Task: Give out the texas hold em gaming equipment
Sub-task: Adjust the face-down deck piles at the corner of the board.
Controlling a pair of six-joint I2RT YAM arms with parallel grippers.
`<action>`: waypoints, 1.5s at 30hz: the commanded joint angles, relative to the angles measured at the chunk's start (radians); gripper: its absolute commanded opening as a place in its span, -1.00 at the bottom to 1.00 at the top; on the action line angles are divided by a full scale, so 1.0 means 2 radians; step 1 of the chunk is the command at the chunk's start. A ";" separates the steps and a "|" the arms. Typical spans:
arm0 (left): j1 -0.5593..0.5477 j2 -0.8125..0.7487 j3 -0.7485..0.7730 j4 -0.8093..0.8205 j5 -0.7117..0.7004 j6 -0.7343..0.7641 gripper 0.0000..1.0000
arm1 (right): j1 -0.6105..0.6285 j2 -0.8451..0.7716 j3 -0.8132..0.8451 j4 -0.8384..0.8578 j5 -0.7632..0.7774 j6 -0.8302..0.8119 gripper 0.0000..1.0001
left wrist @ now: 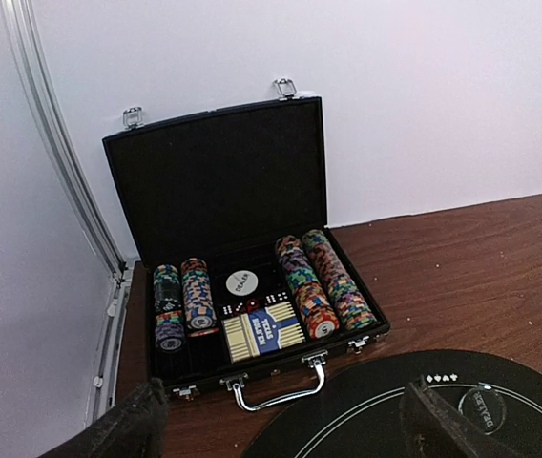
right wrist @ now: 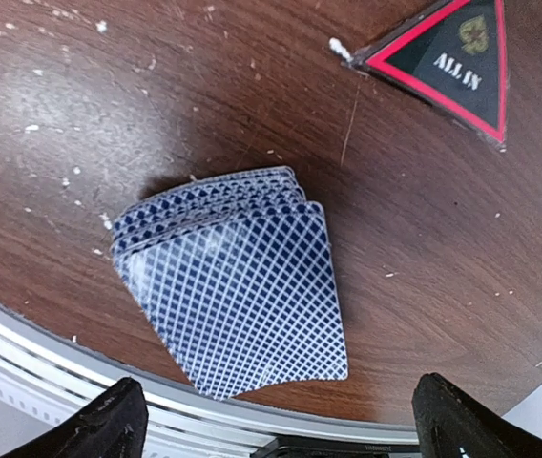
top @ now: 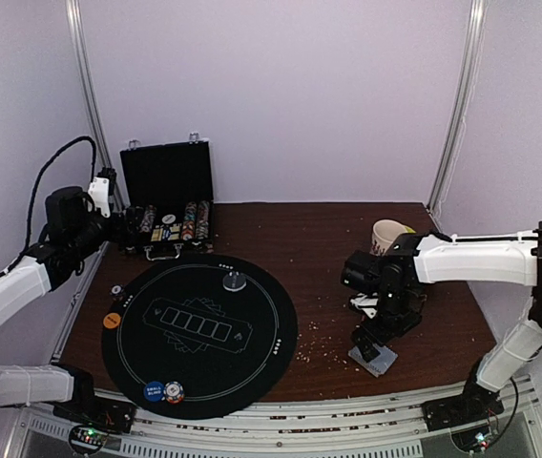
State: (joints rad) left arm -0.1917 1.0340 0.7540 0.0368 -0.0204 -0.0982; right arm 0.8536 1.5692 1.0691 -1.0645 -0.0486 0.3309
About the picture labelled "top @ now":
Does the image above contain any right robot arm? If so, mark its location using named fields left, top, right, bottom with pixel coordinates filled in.
left=341, top=221, right=542, bottom=422

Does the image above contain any right aluminium frame post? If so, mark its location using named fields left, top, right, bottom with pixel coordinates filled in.
left=427, top=0, right=489, bottom=223

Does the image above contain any white floral ceramic mug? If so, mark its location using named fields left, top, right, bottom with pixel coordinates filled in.
left=371, top=219, right=408, bottom=256

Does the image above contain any black round poker mat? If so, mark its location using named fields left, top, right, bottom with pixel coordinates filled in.
left=101, top=255, right=299, bottom=420

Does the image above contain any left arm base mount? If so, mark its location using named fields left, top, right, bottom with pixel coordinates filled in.
left=52, top=394, right=136, bottom=433

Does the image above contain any white dealer button in case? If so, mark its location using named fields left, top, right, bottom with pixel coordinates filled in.
left=161, top=214, right=177, bottom=224

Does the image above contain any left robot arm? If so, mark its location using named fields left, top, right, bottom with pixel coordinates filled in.
left=0, top=167, right=136, bottom=432

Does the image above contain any orange big blind button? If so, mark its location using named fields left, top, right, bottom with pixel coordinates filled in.
left=103, top=312, right=121, bottom=329

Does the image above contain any blue small blind button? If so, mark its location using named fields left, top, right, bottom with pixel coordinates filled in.
left=143, top=381, right=165, bottom=403

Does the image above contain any black poker chip case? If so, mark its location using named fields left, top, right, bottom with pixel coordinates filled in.
left=120, top=135, right=214, bottom=260

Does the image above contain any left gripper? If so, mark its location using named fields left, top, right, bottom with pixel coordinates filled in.
left=71, top=206, right=143, bottom=257

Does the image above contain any grey ridged card holder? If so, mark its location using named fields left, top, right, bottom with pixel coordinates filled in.
left=348, top=344, right=398, bottom=377

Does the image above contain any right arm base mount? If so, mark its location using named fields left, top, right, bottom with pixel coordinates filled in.
left=422, top=394, right=505, bottom=431

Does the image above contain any red poker chip stack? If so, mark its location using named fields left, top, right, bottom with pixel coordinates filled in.
left=164, top=381, right=184, bottom=404

